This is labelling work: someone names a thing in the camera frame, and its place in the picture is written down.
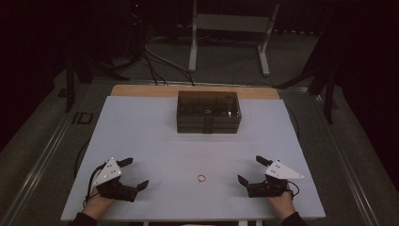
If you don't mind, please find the thin black table cable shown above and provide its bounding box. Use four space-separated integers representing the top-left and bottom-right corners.
286 105 301 141
73 139 92 181

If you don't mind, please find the black stand leg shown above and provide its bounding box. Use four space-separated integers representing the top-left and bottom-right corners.
274 59 338 124
64 56 130 113

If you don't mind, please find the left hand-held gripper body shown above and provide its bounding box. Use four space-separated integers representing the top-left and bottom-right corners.
91 157 139 202

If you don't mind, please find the left hand-held gripper cable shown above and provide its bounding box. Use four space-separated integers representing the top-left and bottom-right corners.
83 161 107 208

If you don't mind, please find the person's right hand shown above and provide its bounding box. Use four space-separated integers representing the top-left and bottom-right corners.
267 188 297 220

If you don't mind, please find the hand-held gripper cable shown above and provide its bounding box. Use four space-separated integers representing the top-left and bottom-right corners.
286 179 301 200
83 161 107 208

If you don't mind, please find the smoky transparent drawer box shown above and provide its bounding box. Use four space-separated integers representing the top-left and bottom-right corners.
176 89 243 135

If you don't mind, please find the right hand-held gripper cable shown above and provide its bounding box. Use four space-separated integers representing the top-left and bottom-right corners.
286 179 301 200

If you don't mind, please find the black floor cable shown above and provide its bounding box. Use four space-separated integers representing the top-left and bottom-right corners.
144 45 196 87
142 51 161 87

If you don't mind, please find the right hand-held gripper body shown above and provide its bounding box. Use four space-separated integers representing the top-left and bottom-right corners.
247 159 305 199

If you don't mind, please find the white metal stand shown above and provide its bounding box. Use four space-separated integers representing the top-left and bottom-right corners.
187 0 280 77

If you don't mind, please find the black floor bracket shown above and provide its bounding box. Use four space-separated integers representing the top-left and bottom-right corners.
71 111 94 126

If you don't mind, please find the person's left hand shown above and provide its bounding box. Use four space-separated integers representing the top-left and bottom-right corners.
83 187 116 219

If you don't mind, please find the metal floor rail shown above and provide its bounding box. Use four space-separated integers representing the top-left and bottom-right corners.
311 92 380 226
0 111 78 226

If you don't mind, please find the dark equipment with red light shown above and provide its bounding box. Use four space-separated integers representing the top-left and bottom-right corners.
124 0 148 64

